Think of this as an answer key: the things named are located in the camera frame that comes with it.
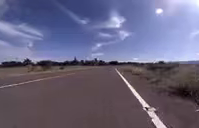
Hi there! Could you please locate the grey asphalt road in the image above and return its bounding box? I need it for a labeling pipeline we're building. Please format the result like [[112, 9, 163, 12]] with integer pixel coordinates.
[[0, 65, 199, 128]]

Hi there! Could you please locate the distant row of trees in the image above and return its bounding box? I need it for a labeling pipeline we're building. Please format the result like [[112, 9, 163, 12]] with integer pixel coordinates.
[[0, 56, 166, 69]]

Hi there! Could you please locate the dry grass verge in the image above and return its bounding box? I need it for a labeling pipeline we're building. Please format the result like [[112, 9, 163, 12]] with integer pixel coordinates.
[[116, 63, 199, 109]]

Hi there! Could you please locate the white painted edge line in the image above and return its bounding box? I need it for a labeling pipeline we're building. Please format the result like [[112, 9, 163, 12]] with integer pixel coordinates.
[[114, 67, 168, 128]]

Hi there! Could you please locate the dry grass field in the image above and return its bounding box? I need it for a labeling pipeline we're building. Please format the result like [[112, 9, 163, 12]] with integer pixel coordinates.
[[0, 65, 98, 80]]

